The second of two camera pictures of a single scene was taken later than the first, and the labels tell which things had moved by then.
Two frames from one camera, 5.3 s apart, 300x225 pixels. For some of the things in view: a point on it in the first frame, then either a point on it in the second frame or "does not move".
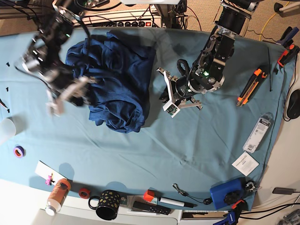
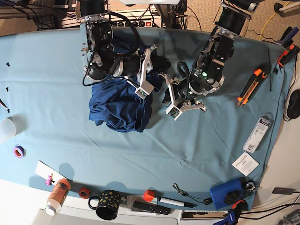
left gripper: [63, 83] → [133, 64]
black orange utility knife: [256, 80] does not move
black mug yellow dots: [108, 203] does not move
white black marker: [177, 202] does not move
